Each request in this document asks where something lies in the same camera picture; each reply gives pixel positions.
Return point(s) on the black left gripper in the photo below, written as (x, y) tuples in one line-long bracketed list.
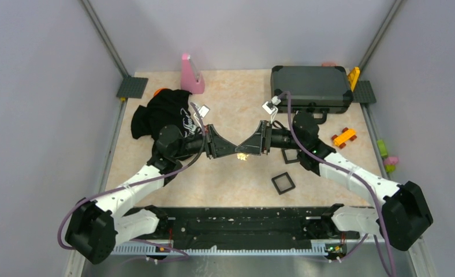
[(215, 145)]

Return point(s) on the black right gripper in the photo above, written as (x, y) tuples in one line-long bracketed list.
[(260, 142)]

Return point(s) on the small gold brooch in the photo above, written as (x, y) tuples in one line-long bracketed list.
[(242, 156)]

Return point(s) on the black square frame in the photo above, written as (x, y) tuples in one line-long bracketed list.
[(283, 183), (290, 156)]

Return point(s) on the black printed t-shirt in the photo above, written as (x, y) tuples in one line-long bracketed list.
[(169, 107)]

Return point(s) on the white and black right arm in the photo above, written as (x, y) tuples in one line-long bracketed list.
[(399, 212)]

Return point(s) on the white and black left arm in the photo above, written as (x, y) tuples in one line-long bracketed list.
[(99, 223)]

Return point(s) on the pink wedge stand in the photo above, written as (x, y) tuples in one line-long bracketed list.
[(191, 78)]

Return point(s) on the orange toy car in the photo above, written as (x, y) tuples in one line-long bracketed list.
[(347, 134)]

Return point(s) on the black hard carrying case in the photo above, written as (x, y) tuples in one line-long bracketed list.
[(316, 89)]

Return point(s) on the dark grey baseplate left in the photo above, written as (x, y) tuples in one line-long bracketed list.
[(132, 87)]

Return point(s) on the dark grey baseplate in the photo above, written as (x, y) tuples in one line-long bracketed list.
[(132, 87), (364, 93)]

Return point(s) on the salmon toy block behind case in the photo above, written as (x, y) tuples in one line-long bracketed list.
[(328, 64)]

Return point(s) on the yellow toy piece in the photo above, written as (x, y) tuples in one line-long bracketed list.
[(353, 77)]

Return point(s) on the dark grey baseplate right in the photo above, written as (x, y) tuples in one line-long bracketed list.
[(364, 93)]

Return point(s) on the pink toy block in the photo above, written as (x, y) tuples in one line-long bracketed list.
[(390, 163)]

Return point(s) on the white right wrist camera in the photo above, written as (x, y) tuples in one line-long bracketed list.
[(271, 107)]

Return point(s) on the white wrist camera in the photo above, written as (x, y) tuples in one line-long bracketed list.
[(271, 107), (202, 110)]

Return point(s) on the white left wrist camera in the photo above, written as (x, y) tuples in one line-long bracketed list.
[(202, 110)]

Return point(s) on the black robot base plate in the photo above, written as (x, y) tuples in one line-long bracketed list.
[(254, 228)]

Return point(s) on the aluminium frame rail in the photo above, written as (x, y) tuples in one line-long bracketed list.
[(330, 249)]

